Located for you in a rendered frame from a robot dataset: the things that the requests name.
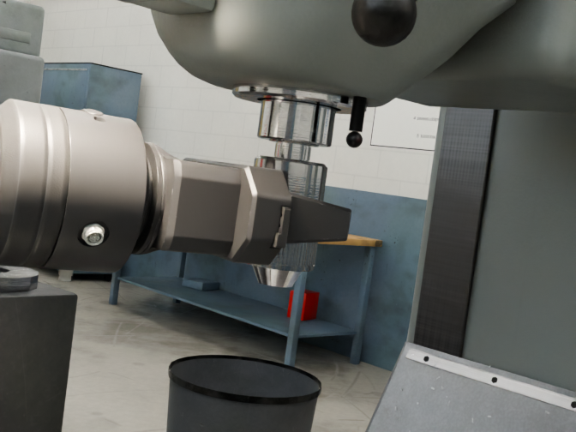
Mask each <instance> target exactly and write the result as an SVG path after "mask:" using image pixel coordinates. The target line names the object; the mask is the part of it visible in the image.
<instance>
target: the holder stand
mask: <svg viewBox="0 0 576 432"><path fill-rule="evenodd" d="M38 277H39V272H37V271H35V270H32V269H31V268H27V267H12V266H0V432H62V426H63V413H64V406H65V399H66V391H67V384H68V377H69V363H70V356H71V348H72V341H73V334H74V327H75V313H76V306H77V298H78V296H77V295H76V294H75V293H74V292H71V291H66V290H63V289H60V288H57V287H55V286H52V285H48V284H45V283H41V282H38Z"/></svg>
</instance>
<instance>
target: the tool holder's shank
mask: <svg viewBox="0 0 576 432"><path fill-rule="evenodd" d="M269 140H270V141H273V142H277V143H275V150H274V156H275V157H278V158H285V159H297V160H303V161H310V154H311V148H312V147H319V146H318V145H314V144H308V143H302V142H296V141H283V140H274V139H269Z"/></svg>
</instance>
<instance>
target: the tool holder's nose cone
mask: <svg viewBox="0 0 576 432"><path fill-rule="evenodd" d="M253 268H254V271H255V276H256V278H257V280H258V283H260V284H263V285H270V286H277V287H292V286H293V285H294V283H295V282H296V280H297V279H298V277H299V276H300V274H301V273H302V272H291V271H282V270H276V269H270V268H264V267H257V266H253Z"/></svg>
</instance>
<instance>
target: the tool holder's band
mask: <svg viewBox="0 0 576 432"><path fill-rule="evenodd" d="M254 166H257V167H263V168H268V169H274V170H281V171H282V172H283V173H284V175H288V176H295V177H307V178H314V179H320V180H327V169H328V167H327V166H326V164H321V163H316V162H309V161H303V160H297V159H285V158H278V157H271V156H263V155H257V156H256V157H255V161H254Z"/></svg>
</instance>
